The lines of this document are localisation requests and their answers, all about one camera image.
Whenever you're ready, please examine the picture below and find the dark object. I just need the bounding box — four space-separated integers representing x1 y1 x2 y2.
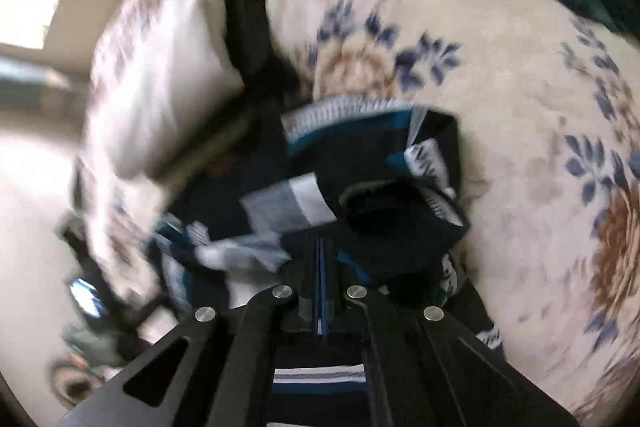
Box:
60 212 171 358

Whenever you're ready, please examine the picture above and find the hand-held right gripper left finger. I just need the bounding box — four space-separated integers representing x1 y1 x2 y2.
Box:
60 233 322 427

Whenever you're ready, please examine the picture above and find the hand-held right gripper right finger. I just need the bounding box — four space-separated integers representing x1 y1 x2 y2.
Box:
322 234 581 427

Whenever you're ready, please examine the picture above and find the dark striped sweater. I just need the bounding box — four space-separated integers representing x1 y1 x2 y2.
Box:
150 94 506 427

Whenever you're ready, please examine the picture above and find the floral bed blanket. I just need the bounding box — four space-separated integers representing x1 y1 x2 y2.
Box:
75 0 640 427

